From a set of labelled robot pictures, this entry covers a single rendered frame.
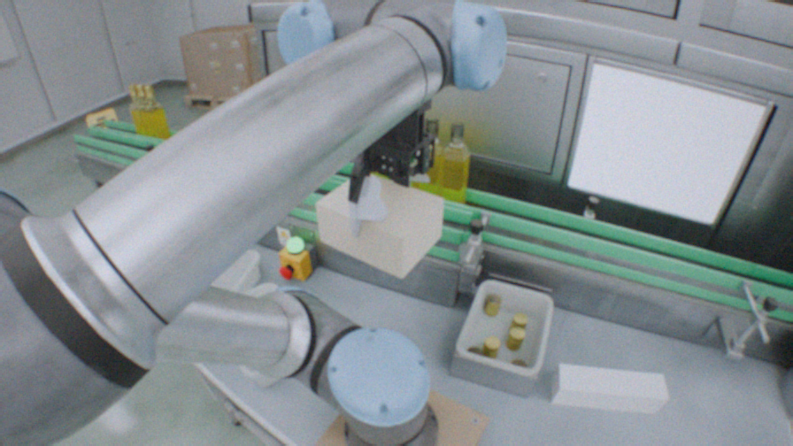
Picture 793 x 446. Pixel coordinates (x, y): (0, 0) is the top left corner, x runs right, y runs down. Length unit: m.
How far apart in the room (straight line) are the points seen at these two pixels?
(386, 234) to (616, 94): 0.61
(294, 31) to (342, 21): 0.05
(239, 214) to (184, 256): 0.03
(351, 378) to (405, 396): 0.06
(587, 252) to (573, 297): 0.13
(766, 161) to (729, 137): 0.13
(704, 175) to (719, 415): 0.55
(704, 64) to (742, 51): 0.09
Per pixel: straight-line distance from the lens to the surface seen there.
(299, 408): 0.82
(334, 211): 0.60
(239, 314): 0.43
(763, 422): 1.11
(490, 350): 0.82
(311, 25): 0.38
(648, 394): 0.88
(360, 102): 0.23
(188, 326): 0.38
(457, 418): 0.68
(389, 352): 0.47
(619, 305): 1.00
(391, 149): 0.52
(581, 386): 0.82
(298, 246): 0.99
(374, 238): 0.58
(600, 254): 0.93
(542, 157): 0.99
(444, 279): 0.89
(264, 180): 0.19
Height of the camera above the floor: 1.46
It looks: 36 degrees down
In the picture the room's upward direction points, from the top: straight up
